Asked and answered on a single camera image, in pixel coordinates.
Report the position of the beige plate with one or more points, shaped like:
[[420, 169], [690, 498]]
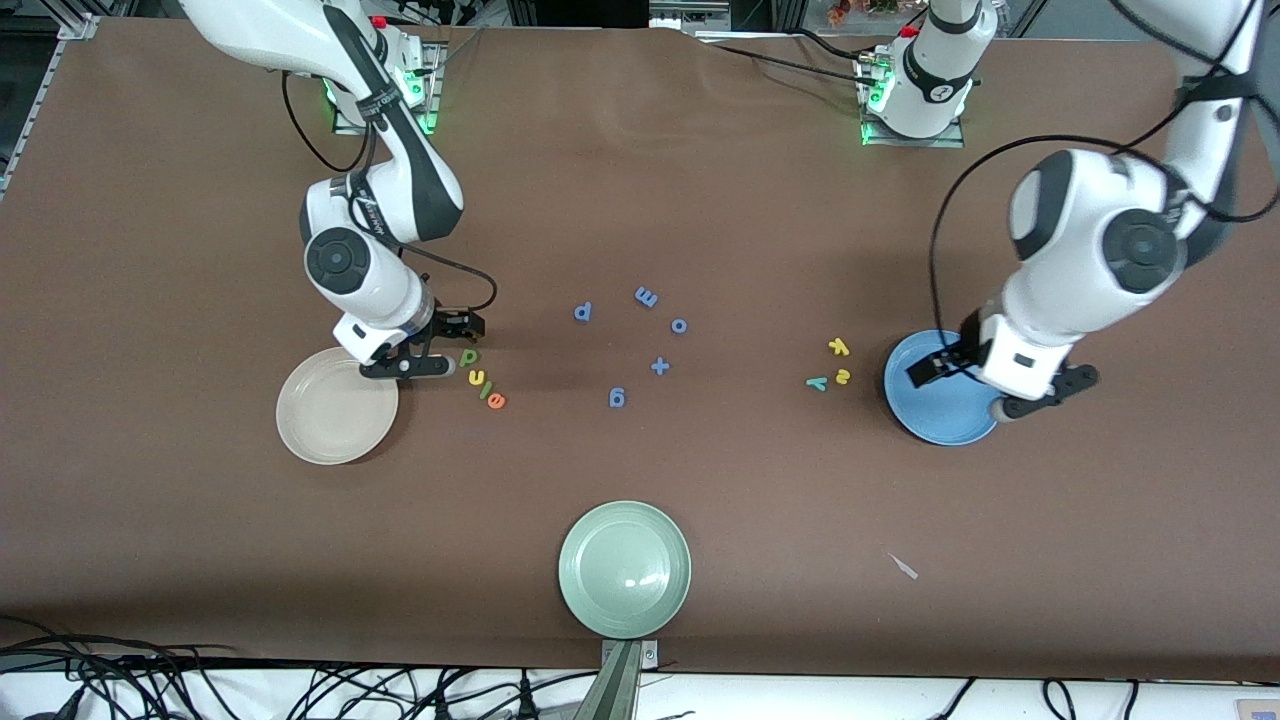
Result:
[[330, 420]]

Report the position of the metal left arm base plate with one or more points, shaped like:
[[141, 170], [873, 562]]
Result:
[[940, 142]]

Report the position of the blue foam letter m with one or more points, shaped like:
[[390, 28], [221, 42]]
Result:
[[646, 297]]

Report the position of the white paper scrap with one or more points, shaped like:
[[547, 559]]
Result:
[[905, 568]]

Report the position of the blue plate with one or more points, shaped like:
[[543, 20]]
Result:
[[940, 415]]

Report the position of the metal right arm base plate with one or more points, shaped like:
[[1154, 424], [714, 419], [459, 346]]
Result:
[[436, 70]]

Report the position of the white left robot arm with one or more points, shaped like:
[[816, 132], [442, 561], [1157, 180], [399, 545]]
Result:
[[1080, 220]]

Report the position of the yellow foam letter k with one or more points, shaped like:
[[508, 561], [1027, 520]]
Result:
[[838, 347]]

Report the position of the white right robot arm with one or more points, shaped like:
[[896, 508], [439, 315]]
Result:
[[340, 260]]

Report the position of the grey metal camera bracket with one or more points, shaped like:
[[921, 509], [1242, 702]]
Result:
[[620, 690]]

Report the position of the brown table cover sheet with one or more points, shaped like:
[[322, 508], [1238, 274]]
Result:
[[700, 200]]

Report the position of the pale green plate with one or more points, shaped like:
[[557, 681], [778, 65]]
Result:
[[625, 570]]

